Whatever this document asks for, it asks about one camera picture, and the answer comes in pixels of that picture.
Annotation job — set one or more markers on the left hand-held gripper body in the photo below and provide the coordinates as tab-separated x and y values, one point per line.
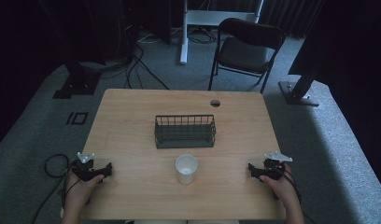
84	170

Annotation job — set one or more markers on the black folding chair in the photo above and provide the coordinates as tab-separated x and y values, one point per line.
245	51

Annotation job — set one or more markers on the dark curtain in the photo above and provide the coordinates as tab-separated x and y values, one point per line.
288	15

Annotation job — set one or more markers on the white paper cup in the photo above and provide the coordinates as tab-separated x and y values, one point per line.
186	169

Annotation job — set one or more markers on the white desk frame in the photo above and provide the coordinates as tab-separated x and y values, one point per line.
207	18

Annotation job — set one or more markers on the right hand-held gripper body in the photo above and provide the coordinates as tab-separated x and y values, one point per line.
273	168

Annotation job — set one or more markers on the black metal stand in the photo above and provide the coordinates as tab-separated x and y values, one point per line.
77	84
299	90

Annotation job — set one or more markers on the person's left hand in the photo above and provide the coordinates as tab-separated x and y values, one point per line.
82	188

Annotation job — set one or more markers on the person's right hand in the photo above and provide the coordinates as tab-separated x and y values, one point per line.
282	188

